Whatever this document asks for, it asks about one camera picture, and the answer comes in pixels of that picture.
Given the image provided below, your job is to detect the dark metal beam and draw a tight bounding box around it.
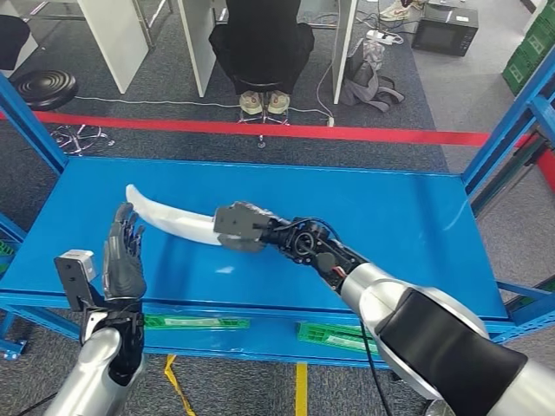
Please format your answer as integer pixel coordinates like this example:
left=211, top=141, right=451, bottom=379
left=470, top=133, right=552, bottom=218

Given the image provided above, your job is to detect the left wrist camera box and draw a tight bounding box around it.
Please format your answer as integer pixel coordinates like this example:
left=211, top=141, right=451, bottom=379
left=54, top=250, right=98, bottom=314

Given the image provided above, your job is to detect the green plastic crate stack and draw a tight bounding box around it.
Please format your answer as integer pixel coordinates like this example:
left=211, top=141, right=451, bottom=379
left=502, top=4, right=555, bottom=97

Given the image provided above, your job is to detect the white floor cable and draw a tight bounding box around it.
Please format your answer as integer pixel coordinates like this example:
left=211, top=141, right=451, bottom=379
left=73, top=94, right=335, bottom=127

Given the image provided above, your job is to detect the chrome stool base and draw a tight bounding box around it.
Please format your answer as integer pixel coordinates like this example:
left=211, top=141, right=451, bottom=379
left=50, top=123, right=116, bottom=156

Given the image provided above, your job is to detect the person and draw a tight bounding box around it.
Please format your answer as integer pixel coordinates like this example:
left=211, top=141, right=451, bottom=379
left=208, top=0, right=316, bottom=116

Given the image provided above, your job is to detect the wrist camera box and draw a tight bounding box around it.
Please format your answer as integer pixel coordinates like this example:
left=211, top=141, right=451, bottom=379
left=213, top=205, right=267, bottom=244
left=54, top=250, right=98, bottom=314

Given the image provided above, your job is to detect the yellow floor tape outline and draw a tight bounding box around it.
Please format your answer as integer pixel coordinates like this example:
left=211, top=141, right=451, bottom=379
left=164, top=354, right=309, bottom=416

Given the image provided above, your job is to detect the red floor strip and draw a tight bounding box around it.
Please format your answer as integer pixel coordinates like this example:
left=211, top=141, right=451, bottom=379
left=0, top=108, right=555, bottom=193

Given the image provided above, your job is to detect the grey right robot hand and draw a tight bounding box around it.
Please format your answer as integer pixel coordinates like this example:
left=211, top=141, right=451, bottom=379
left=218, top=200, right=279, bottom=254

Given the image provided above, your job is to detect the blue metal shelf rack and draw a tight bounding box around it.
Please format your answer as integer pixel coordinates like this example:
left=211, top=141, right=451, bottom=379
left=0, top=45, right=555, bottom=368

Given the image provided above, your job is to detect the black microwave oven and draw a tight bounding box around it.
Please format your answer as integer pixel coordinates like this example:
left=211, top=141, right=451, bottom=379
left=410, top=3, right=479, bottom=57

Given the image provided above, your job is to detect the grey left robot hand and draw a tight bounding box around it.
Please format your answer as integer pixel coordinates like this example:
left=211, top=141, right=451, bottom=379
left=101, top=202, right=147, bottom=302

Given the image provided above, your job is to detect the grey bag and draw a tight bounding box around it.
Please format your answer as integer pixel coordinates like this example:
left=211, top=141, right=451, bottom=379
left=340, top=38, right=406, bottom=113

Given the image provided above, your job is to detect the white curved plastic part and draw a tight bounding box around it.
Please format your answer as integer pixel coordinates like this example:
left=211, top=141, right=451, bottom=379
left=125, top=183, right=227, bottom=247

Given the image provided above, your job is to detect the black stool with chrome base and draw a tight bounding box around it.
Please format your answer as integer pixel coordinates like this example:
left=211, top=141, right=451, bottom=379
left=233, top=77, right=291, bottom=149

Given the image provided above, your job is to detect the white power strip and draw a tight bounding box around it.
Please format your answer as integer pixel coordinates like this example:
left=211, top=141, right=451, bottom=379
left=366, top=29, right=397, bottom=46

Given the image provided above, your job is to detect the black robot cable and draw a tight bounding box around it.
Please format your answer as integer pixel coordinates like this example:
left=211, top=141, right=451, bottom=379
left=359, top=320, right=393, bottom=416

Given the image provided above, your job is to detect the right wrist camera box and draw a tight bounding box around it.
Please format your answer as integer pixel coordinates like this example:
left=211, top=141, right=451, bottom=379
left=213, top=205, right=267, bottom=244

